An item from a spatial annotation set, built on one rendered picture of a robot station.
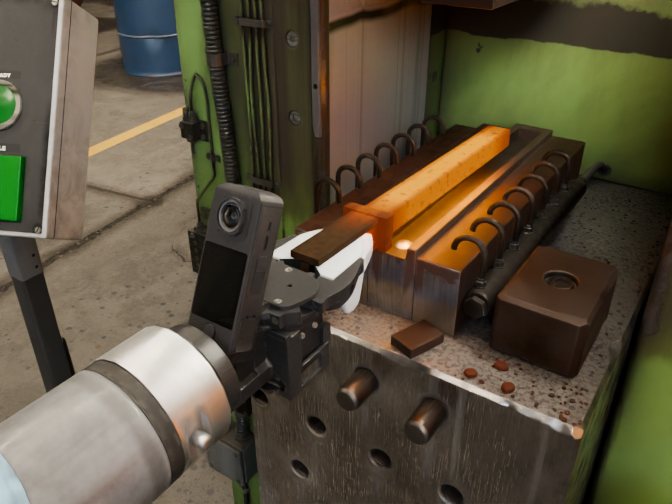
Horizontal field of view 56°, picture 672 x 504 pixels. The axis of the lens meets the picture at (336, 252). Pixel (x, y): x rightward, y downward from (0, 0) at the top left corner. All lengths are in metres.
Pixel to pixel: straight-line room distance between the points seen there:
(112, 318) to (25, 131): 1.58
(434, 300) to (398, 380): 0.09
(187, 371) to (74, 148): 0.49
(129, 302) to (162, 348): 2.01
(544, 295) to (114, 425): 0.40
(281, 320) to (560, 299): 0.28
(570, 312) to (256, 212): 0.31
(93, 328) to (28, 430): 1.95
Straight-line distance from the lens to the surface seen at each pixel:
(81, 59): 0.86
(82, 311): 2.42
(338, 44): 0.83
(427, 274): 0.63
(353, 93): 0.87
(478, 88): 1.08
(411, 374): 0.63
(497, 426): 0.62
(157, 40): 5.21
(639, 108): 1.02
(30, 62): 0.84
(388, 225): 0.56
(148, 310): 2.35
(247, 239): 0.42
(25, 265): 1.04
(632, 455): 0.86
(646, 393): 0.80
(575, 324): 0.60
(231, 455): 1.25
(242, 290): 0.43
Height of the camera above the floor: 1.31
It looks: 30 degrees down
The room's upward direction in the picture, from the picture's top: straight up
